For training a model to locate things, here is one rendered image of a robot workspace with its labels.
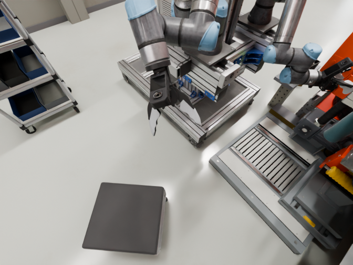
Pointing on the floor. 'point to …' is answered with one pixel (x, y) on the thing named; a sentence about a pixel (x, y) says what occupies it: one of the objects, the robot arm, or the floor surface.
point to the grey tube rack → (28, 76)
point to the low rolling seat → (127, 219)
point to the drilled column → (280, 95)
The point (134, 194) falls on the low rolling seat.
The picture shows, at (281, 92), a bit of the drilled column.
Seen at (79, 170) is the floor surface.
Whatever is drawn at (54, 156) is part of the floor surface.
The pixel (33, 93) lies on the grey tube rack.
